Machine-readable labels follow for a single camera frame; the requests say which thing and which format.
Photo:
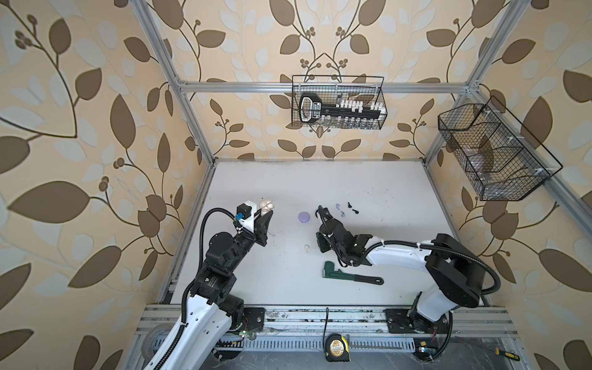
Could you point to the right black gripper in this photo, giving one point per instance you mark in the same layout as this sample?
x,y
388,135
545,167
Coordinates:
x,y
321,246

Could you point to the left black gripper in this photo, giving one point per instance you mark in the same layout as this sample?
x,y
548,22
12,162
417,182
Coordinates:
x,y
260,230

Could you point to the white earbud charging case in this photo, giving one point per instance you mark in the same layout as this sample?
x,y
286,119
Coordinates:
x,y
265,207

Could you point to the purple round charging case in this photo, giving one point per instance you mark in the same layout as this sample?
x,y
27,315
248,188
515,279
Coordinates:
x,y
304,217

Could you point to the purple earbud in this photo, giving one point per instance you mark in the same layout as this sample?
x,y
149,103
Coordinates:
x,y
339,208

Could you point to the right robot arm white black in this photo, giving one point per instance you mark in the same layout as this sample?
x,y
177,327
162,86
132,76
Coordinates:
x,y
460,278

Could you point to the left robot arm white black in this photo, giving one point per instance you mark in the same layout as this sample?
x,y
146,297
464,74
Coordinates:
x,y
208,309

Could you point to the green black pipe wrench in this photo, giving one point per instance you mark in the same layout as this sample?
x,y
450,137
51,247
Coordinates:
x,y
331,272

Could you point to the yellow black tape measure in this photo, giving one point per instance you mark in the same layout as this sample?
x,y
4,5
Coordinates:
x,y
336,348

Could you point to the black socket set holder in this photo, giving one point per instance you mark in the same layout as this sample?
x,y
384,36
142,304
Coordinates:
x,y
311,108

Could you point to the clear tape roll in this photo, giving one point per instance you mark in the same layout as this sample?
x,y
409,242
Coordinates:
x,y
154,339

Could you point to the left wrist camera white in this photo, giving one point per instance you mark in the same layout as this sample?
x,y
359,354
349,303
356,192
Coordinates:
x,y
245,216

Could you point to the back wire basket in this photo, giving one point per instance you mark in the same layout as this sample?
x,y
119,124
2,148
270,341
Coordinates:
x,y
369,89

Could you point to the wire basket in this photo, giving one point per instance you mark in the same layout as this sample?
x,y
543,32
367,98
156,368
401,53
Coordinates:
x,y
369,89
503,159

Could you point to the right wire basket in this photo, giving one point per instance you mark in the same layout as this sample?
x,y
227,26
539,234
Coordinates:
x,y
503,159

